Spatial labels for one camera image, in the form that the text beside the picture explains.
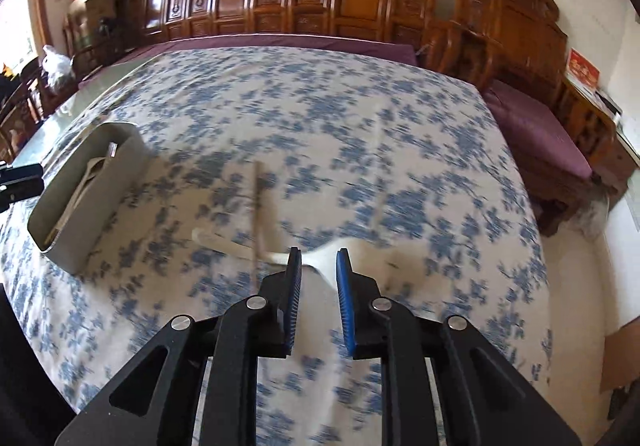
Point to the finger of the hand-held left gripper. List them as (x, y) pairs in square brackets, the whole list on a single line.
[(22, 172), (22, 193)]

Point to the red box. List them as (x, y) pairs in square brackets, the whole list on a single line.
[(584, 68)]

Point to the blue floral tablecloth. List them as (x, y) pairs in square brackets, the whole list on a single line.
[(325, 125)]

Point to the purple armchair cushion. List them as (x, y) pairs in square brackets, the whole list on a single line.
[(535, 125)]

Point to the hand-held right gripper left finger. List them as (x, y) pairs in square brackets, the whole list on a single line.
[(294, 296)]

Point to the wooden cabinet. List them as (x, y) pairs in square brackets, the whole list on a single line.
[(95, 35)]

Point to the wooden side table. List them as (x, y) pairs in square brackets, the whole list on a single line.
[(605, 125)]

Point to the light wooden chopstick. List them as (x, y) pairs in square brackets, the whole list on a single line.
[(259, 206)]

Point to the white rice spoon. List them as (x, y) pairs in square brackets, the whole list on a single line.
[(320, 256)]

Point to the cream plastic fork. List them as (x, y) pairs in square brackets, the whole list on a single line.
[(75, 198)]

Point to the wooden dining chair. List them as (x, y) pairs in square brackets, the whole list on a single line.
[(20, 110)]

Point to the grey storage box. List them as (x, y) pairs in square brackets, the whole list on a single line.
[(105, 206)]

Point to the carved wooden armchair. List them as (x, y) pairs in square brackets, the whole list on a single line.
[(520, 20)]

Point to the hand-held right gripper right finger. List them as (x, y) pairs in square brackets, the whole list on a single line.
[(345, 296)]

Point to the window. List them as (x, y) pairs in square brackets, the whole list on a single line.
[(20, 25)]

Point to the white plastic bag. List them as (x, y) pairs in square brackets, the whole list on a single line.
[(56, 65)]

